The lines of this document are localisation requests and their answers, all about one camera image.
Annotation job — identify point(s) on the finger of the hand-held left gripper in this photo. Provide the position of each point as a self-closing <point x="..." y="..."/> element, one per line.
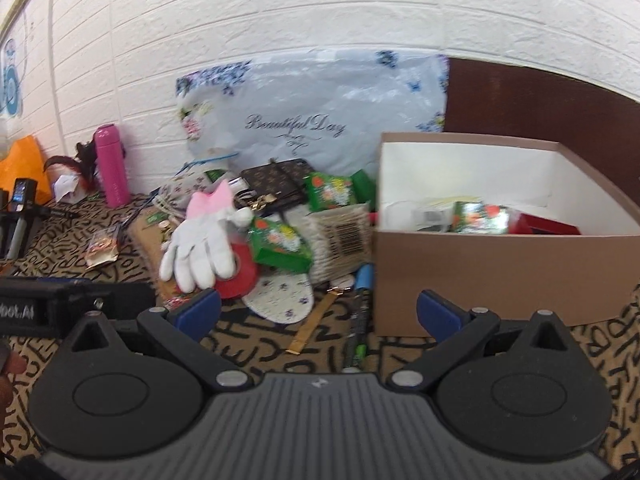
<point x="125" y="300"/>

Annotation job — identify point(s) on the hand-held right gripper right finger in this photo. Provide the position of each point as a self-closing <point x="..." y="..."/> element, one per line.
<point x="435" y="310"/>

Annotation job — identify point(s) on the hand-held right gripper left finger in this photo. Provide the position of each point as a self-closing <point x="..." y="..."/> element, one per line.
<point x="197" y="310"/>

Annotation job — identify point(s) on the red tape roll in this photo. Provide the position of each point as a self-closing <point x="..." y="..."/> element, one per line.
<point x="240" y="280"/>

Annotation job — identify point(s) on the brown cardboard box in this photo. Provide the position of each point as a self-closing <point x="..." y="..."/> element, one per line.
<point x="475" y="270"/>

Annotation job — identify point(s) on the white glove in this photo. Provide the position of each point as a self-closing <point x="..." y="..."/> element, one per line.
<point x="195" y="250"/>

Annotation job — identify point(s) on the green printed packet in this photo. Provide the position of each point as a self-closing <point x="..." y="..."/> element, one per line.
<point x="364" y="187"/>
<point x="480" y="217"/>
<point x="280" y="245"/>
<point x="330" y="192"/>

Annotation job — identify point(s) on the person's left hand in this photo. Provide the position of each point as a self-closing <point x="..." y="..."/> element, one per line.
<point x="9" y="367"/>

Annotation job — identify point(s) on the gold red small wrapper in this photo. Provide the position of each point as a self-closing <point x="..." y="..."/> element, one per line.
<point x="102" y="247"/>

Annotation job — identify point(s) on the brown paper package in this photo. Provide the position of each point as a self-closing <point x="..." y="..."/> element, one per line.
<point x="150" y="245"/>

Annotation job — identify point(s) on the letter print tablecloth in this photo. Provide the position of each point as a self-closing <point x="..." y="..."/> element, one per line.
<point x="260" y="345"/>

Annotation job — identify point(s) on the white floral insole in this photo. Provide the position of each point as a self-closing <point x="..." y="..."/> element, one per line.
<point x="280" y="295"/>

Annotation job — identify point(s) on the clear plastic package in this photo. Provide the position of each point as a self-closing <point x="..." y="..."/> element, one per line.
<point x="420" y="215"/>

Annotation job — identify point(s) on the pink fabric bow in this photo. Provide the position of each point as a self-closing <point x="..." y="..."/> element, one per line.
<point x="212" y="202"/>

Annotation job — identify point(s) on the clear cotton swab box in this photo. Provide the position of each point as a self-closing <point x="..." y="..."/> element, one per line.
<point x="340" y="240"/>

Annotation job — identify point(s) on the beige fabric pouch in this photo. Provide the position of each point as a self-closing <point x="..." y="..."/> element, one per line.
<point x="185" y="185"/>

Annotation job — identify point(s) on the white crumpled paper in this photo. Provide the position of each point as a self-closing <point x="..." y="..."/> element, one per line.
<point x="67" y="187"/>

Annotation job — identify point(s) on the pink thermos bottle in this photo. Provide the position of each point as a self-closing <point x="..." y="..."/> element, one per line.
<point x="112" y="170"/>

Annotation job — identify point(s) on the orange bag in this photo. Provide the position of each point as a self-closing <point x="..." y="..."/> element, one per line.
<point x="27" y="170"/>

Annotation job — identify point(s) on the brown patterned wallet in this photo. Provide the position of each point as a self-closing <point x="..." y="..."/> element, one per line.
<point x="280" y="180"/>

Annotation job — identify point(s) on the floral plastic bag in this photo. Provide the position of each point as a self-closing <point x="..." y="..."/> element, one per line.
<point x="320" y="110"/>

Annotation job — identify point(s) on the dark wooden headboard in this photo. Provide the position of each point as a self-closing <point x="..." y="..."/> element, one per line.
<point x="540" y="95"/>

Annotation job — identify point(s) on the black camera stand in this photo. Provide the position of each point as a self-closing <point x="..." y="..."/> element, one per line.
<point x="22" y="200"/>

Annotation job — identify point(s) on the blue white wall sticker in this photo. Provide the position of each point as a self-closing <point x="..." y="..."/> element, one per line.
<point x="10" y="80"/>

